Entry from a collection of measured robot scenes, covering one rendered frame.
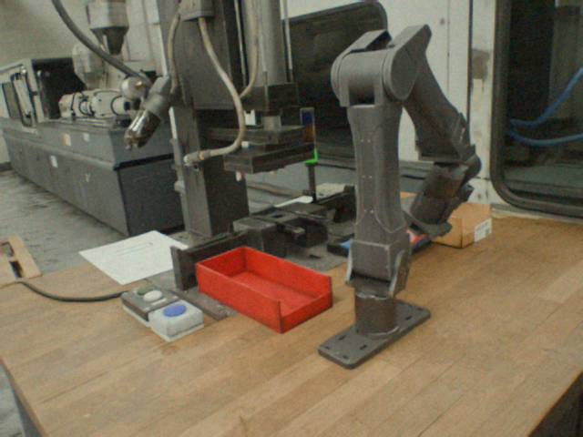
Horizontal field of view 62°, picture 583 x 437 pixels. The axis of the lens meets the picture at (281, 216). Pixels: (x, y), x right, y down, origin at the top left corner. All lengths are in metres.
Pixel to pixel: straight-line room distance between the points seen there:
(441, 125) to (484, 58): 0.60
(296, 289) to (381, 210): 0.29
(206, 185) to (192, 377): 0.62
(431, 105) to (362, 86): 0.16
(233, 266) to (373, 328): 0.37
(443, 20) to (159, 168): 3.12
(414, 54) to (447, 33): 0.83
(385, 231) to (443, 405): 0.23
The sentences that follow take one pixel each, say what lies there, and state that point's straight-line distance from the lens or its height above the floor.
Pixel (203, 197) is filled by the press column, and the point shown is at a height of 1.01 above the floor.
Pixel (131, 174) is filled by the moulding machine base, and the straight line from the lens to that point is 4.15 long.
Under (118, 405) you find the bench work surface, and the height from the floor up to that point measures 0.90.
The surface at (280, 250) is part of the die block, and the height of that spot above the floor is 0.92.
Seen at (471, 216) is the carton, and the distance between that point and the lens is 1.21.
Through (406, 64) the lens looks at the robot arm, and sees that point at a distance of 0.67.
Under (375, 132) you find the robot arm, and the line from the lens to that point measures 0.66.
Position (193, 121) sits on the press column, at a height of 1.20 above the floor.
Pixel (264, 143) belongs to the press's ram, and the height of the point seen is 1.16.
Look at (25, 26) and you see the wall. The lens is 10.32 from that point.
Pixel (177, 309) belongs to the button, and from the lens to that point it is 0.84.
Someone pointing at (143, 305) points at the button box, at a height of 0.93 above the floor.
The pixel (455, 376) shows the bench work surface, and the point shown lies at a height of 0.90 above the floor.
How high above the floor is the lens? 1.30
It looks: 17 degrees down
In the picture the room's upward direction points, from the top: 5 degrees counter-clockwise
